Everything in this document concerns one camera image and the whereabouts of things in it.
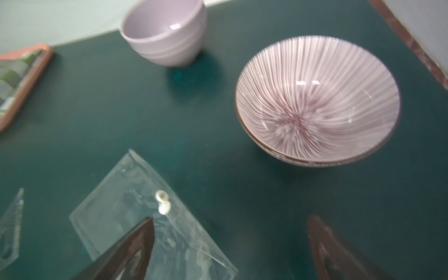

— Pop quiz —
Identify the striped purple bowl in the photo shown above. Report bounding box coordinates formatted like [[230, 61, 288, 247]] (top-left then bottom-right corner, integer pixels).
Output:
[[234, 36, 402, 168]]

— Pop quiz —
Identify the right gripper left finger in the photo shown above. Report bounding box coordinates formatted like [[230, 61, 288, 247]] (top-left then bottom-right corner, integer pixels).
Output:
[[73, 217, 155, 280]]

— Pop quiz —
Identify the green checked cloth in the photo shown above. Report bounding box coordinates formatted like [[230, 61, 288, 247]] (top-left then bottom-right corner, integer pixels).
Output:
[[1, 49, 43, 118]]

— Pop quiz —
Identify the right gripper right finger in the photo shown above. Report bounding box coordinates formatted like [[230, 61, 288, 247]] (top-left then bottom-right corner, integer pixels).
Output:
[[308, 215, 394, 280]]

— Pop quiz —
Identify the plain lilac bowl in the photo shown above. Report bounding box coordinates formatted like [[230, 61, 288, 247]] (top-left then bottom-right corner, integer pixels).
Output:
[[119, 0, 207, 68]]

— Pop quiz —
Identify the clear triangle set square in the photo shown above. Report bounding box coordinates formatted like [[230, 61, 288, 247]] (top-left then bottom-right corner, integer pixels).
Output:
[[1, 188, 25, 270]]

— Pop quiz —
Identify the pink plastic tray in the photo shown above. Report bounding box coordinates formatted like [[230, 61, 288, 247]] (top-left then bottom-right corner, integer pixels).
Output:
[[1, 44, 53, 132]]

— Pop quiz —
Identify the clear plastic pouch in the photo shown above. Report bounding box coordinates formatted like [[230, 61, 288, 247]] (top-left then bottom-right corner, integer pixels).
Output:
[[70, 150, 238, 280]]

